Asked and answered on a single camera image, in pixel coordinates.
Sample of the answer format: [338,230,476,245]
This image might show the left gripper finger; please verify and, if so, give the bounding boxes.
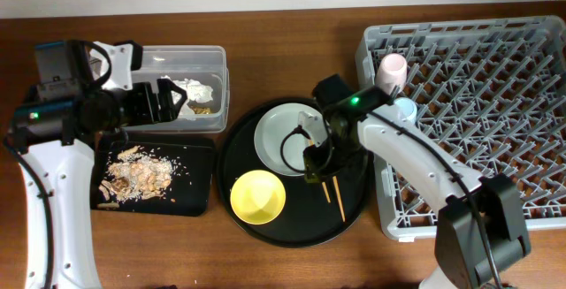
[159,102,182,122]
[157,78,187,103]

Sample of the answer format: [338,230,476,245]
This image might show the brown gold snack wrapper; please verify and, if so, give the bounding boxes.
[191,106,212,115]

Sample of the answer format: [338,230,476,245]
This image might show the white tissue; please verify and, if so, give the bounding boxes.
[173,79,213,119]

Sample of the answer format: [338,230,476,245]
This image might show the wooden chopstick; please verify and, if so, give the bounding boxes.
[333,176,346,223]
[322,182,332,203]

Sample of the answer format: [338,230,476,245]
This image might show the grey plate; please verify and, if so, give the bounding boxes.
[254,103,322,177]

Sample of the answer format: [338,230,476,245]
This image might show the food scraps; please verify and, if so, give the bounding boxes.
[98,143,190,209]

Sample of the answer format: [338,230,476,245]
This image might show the blue cup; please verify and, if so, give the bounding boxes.
[394,97,417,125]

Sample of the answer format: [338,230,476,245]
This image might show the pink cup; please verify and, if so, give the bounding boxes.
[375,53,408,95]

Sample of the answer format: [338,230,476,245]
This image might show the yellow bowl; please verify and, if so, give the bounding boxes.
[229,170,287,225]

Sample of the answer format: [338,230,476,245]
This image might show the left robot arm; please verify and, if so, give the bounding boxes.
[3,40,187,288]

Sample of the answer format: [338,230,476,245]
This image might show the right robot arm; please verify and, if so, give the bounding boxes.
[302,75,532,288]

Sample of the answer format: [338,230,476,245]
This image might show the grey dishwasher rack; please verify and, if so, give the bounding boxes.
[355,16,565,231]

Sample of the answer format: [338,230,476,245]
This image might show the clear plastic bin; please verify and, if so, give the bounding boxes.
[127,45,230,134]

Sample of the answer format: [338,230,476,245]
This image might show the black rectangular tray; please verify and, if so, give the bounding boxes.
[90,132,216,217]

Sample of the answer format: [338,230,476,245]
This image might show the round black tray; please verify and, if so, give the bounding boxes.
[216,97,374,248]

